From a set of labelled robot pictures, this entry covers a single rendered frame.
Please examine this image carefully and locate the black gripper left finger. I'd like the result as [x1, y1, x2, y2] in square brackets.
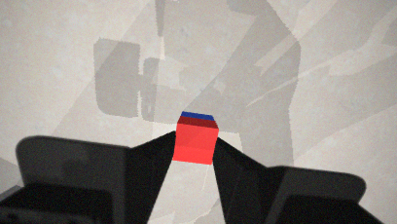
[16, 131, 176, 224]

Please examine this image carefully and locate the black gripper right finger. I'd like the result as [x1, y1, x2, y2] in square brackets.
[212, 136, 367, 224]

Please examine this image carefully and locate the blue block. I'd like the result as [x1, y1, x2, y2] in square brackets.
[181, 111, 215, 121]

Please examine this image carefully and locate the red block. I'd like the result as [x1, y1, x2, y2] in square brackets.
[172, 116, 219, 165]

